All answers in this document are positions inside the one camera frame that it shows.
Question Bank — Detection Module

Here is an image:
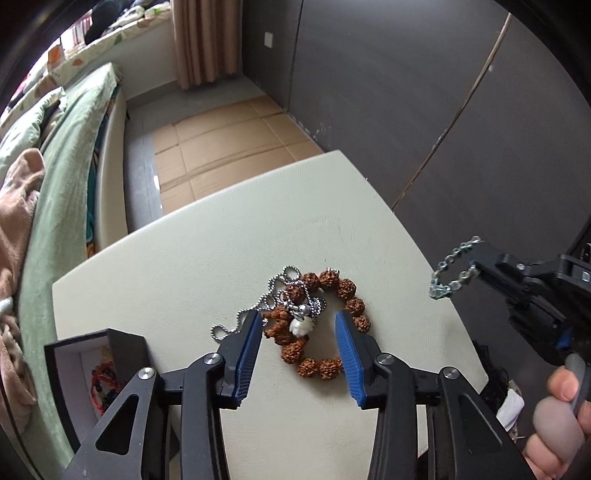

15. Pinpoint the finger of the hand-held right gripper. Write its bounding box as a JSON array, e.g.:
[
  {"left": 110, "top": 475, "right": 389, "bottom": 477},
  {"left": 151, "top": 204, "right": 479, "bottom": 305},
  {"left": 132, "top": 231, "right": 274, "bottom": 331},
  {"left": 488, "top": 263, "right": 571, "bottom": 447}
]
[
  {"left": 475, "top": 270, "right": 572, "bottom": 352},
  {"left": 470, "top": 241, "right": 561, "bottom": 283}
]

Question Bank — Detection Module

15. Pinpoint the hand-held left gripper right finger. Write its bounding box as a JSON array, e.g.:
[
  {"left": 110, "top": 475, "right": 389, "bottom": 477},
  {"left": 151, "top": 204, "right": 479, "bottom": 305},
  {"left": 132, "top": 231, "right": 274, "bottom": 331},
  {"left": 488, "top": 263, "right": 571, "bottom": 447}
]
[{"left": 334, "top": 309, "right": 536, "bottom": 480}]

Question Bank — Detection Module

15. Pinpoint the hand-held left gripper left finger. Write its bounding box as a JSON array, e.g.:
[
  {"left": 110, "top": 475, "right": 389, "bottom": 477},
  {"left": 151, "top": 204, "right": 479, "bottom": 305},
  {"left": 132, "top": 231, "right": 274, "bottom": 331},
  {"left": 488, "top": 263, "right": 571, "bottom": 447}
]
[{"left": 60, "top": 310, "right": 264, "bottom": 480}]

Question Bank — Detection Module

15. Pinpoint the silver ball chain necklace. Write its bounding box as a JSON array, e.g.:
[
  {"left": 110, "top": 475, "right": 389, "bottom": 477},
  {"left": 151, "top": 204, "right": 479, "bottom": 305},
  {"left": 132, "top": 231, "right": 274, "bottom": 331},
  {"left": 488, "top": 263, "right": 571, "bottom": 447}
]
[{"left": 211, "top": 265, "right": 328, "bottom": 343}]

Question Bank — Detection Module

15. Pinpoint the green beaded bracelet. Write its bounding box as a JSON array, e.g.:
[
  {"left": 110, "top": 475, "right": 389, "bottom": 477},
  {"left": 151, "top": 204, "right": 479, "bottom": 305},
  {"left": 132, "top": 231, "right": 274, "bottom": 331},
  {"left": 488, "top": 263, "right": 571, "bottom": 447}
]
[{"left": 429, "top": 235, "right": 484, "bottom": 301}]

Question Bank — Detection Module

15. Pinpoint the brown seed bead bracelet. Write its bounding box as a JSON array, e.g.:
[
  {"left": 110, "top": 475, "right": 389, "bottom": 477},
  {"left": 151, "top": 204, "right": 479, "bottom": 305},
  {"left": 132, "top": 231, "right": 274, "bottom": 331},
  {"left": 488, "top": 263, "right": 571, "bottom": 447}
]
[{"left": 262, "top": 270, "right": 372, "bottom": 380}]

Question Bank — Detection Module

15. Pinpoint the black jewelry box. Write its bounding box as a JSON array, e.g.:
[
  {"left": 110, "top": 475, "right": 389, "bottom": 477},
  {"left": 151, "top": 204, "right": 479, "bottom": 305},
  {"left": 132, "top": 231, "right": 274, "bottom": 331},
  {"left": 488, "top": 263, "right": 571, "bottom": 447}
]
[{"left": 44, "top": 329, "right": 178, "bottom": 462}]

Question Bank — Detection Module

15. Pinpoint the blue flower red cord bracelet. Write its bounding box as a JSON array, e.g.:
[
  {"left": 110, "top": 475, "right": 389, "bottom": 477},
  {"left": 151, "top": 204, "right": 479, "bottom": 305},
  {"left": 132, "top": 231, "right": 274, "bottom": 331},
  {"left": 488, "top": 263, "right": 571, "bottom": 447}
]
[{"left": 90, "top": 361, "right": 124, "bottom": 412}]

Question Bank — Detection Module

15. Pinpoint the person's right hand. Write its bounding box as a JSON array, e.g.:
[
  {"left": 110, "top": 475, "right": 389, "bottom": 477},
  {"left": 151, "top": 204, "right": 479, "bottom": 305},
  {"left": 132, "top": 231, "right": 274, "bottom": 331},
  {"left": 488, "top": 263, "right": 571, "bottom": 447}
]
[{"left": 523, "top": 364, "right": 591, "bottom": 479}]

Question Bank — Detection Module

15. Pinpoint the crumpled white paper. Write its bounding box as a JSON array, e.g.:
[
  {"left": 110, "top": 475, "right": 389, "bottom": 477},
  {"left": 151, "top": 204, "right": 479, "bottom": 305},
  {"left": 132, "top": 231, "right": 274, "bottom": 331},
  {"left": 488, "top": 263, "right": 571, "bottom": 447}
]
[{"left": 496, "top": 387, "right": 526, "bottom": 433}]

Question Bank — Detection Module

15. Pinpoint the dark grey wardrobe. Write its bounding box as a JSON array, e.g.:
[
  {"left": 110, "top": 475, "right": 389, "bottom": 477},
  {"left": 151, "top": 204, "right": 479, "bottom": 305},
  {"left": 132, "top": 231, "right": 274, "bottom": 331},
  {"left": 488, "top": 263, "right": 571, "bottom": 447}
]
[{"left": 239, "top": 0, "right": 591, "bottom": 261}]

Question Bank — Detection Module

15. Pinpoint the cardboard floor sheet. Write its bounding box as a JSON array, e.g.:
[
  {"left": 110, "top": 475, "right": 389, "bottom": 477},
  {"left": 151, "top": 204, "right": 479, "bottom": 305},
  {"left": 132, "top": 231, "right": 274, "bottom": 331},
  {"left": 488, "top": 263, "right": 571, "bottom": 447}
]
[{"left": 152, "top": 96, "right": 325, "bottom": 216}]

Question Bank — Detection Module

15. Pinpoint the bed with green sheet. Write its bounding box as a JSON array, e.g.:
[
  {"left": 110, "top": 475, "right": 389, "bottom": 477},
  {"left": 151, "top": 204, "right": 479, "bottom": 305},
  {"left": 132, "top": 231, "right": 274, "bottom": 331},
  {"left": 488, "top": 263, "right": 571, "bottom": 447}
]
[{"left": 0, "top": 61, "right": 163, "bottom": 464}]

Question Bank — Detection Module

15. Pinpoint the pink plush blanket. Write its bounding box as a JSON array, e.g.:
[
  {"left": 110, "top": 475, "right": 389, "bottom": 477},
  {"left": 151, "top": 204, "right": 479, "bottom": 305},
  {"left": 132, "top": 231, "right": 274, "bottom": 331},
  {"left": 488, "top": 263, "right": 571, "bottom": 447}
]
[{"left": 0, "top": 148, "right": 48, "bottom": 437}]

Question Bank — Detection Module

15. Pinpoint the green floral quilt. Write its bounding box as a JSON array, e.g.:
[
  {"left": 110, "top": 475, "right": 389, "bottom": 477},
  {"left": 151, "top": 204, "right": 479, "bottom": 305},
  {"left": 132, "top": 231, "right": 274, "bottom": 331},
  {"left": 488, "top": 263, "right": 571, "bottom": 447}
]
[{"left": 0, "top": 85, "right": 66, "bottom": 163}]

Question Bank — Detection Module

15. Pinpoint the pink curtain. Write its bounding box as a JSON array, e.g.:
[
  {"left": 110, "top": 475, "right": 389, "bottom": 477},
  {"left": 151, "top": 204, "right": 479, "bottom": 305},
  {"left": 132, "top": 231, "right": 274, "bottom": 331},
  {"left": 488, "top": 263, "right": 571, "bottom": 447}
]
[{"left": 171, "top": 0, "right": 245, "bottom": 91}]

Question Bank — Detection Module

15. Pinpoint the floral windowsill cushion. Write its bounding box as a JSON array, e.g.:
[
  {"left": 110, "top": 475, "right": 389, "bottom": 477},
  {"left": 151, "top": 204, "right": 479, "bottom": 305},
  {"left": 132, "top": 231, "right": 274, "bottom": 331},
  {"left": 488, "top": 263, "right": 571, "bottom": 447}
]
[{"left": 44, "top": 0, "right": 177, "bottom": 83}]

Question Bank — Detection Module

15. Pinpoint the row of books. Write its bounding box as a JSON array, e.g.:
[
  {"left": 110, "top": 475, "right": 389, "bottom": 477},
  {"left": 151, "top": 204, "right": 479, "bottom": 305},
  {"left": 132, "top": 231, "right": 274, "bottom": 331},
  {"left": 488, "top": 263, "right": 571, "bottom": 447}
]
[{"left": 61, "top": 13, "right": 94, "bottom": 52}]

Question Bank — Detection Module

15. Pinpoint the black garment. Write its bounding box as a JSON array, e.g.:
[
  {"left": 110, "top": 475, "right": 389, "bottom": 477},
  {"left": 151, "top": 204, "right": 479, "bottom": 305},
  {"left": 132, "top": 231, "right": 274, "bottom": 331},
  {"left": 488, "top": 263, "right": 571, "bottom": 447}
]
[{"left": 84, "top": 0, "right": 136, "bottom": 43}]

